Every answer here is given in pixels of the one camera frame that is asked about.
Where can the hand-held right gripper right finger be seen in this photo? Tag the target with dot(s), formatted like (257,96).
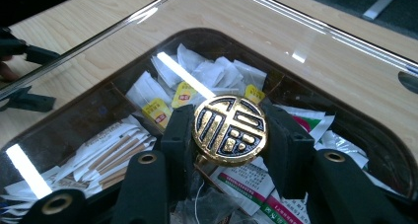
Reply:
(289,151)

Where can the pile of paper toothpick packets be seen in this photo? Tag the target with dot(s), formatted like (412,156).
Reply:
(108,151)

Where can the pile of white tea bags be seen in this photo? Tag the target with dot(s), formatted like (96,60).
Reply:
(210,72)

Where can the pile of printed white sachets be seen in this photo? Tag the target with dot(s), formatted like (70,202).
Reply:
(249,184)

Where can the square metal box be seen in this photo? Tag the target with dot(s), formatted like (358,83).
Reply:
(203,36)

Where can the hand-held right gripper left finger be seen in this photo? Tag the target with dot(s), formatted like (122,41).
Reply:
(179,141)

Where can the white metal stand frame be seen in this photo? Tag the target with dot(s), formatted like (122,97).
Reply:
(381,3)

